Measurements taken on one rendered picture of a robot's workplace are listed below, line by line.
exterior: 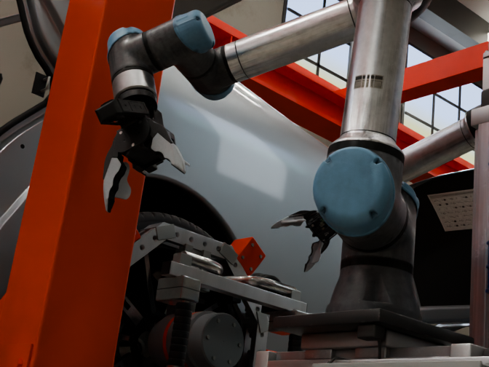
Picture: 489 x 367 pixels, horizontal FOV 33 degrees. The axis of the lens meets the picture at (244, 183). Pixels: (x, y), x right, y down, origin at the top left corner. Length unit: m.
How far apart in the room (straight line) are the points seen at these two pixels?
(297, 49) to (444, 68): 4.33
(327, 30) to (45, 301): 0.68
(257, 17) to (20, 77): 3.11
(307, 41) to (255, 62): 0.10
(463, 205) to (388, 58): 4.07
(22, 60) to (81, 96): 6.06
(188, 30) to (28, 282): 0.53
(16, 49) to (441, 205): 4.07
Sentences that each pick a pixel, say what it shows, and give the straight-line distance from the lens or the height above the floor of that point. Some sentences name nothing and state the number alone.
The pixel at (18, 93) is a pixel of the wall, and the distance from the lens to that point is 7.52.
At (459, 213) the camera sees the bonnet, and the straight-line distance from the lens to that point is 5.38.
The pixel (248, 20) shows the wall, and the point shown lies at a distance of 9.38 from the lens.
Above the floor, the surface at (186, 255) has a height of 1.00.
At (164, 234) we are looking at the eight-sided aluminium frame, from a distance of 1.98.
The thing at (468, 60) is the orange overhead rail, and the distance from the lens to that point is 5.72.
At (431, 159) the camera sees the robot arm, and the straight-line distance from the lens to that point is 1.97.
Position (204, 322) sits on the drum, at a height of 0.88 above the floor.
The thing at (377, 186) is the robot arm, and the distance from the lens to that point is 1.17.
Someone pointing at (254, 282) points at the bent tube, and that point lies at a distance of 1.93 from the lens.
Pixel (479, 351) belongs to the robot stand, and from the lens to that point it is 1.14.
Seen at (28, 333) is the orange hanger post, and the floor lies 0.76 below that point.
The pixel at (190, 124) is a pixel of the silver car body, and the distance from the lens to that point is 2.39.
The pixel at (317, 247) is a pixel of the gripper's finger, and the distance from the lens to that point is 2.21.
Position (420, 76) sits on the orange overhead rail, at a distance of 5.91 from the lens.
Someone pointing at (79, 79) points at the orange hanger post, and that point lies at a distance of 1.61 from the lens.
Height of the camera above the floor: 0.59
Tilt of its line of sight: 19 degrees up
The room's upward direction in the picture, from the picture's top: 7 degrees clockwise
